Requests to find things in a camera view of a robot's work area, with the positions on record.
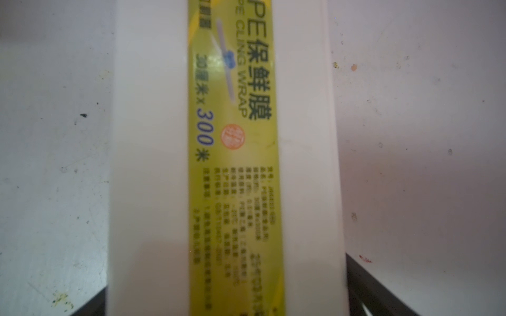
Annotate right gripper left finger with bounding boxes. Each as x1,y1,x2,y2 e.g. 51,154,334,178
72,287,108,316

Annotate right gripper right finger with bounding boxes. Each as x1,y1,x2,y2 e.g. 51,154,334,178
346,254,419,316

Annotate cream dispenser lid with label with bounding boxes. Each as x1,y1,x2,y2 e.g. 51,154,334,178
105,1,349,315

